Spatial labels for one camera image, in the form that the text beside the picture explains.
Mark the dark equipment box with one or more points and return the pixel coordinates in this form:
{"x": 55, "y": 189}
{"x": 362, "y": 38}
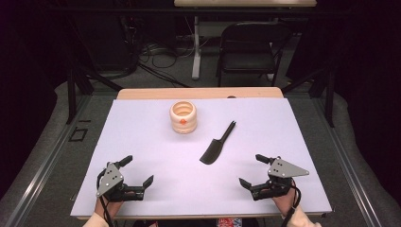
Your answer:
{"x": 104, "y": 44}

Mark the aluminium floor rail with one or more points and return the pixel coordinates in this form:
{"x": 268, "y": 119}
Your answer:
{"x": 47, "y": 164}
{"x": 350, "y": 170}

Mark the white table mat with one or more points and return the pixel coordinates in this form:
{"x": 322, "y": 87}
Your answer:
{"x": 189, "y": 183}

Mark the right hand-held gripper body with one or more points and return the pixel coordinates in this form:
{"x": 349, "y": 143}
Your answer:
{"x": 280, "y": 171}

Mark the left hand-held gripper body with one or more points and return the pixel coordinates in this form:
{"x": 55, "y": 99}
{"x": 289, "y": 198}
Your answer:
{"x": 110, "y": 179}

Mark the white desk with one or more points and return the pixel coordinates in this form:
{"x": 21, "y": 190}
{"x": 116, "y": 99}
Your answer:
{"x": 196, "y": 47}

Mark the person's patterned clothing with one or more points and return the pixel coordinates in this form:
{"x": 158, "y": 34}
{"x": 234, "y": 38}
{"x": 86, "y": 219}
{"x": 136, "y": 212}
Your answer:
{"x": 229, "y": 222}

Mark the person's left hand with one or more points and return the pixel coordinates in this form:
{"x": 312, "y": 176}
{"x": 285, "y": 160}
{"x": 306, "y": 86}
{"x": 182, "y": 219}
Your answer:
{"x": 108, "y": 206}

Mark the wooden table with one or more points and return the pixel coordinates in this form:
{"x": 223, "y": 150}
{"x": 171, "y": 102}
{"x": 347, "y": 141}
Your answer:
{"x": 189, "y": 93}

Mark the black folding chair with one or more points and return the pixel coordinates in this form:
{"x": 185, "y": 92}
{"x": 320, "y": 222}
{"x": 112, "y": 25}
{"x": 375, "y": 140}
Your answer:
{"x": 249, "y": 60}

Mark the dark curtain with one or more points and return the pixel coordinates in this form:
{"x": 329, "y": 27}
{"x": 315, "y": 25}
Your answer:
{"x": 25, "y": 78}
{"x": 369, "y": 78}

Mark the cream ringed duck cup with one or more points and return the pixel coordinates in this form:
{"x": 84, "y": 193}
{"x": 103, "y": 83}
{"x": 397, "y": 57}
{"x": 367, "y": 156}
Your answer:
{"x": 183, "y": 125}

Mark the person's right hand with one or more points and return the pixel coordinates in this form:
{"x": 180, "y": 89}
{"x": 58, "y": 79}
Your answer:
{"x": 283, "y": 201}

